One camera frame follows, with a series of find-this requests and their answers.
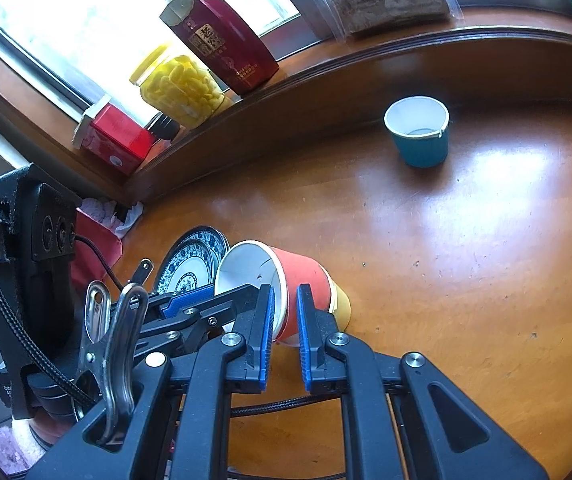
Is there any red paper cup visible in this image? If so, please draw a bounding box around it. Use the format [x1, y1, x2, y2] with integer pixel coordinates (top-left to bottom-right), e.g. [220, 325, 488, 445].
[214, 240, 337, 348]

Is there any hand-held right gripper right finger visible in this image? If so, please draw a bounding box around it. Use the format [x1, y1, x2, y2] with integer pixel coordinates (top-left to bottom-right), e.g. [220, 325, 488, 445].
[297, 284, 552, 480]

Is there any large blue floral plate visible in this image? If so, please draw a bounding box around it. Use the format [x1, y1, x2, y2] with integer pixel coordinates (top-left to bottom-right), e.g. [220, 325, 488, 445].
[173, 225, 231, 261]

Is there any pale pink tissue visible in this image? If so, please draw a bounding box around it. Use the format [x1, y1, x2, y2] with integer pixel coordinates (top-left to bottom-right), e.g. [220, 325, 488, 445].
[80, 197, 116, 226]

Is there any window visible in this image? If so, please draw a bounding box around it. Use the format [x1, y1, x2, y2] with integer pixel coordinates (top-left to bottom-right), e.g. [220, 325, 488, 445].
[0, 0, 572, 126]

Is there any glass jar with yellow contents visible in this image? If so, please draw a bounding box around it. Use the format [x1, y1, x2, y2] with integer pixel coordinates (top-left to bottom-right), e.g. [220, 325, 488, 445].
[130, 42, 234, 131]

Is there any small blue floral plate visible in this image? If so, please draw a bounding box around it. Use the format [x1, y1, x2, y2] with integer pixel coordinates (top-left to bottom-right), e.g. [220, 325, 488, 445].
[157, 239, 218, 306]

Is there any thin black cable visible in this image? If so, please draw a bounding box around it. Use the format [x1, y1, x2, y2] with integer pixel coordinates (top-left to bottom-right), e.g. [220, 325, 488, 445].
[73, 234, 129, 288]

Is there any wooden window sill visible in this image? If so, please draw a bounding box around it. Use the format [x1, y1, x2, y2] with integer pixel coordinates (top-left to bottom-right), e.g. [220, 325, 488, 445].
[0, 7, 572, 206]

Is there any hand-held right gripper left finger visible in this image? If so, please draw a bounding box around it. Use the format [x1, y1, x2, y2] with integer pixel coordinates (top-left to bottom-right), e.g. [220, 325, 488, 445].
[26, 284, 275, 480]

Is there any white tissue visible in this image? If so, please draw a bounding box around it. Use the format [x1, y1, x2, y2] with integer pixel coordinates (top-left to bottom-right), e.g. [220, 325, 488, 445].
[113, 201, 145, 238]

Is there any red gift box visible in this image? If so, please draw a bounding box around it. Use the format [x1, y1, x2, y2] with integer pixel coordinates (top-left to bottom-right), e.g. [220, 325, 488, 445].
[72, 95, 157, 176]

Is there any teal paper cup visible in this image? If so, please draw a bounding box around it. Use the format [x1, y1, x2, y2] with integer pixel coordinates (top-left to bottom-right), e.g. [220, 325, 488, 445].
[384, 95, 451, 168]

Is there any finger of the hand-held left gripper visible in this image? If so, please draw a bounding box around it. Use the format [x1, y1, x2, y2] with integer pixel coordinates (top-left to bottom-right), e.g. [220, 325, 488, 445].
[146, 285, 217, 320]
[138, 284, 263, 361]

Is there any dark red liquor bottle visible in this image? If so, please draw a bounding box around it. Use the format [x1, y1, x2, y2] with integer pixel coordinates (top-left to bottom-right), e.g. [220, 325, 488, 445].
[138, 0, 280, 96]

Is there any red fabric box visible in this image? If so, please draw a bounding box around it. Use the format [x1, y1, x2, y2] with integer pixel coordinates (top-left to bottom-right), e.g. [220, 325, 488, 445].
[70, 210, 124, 286]

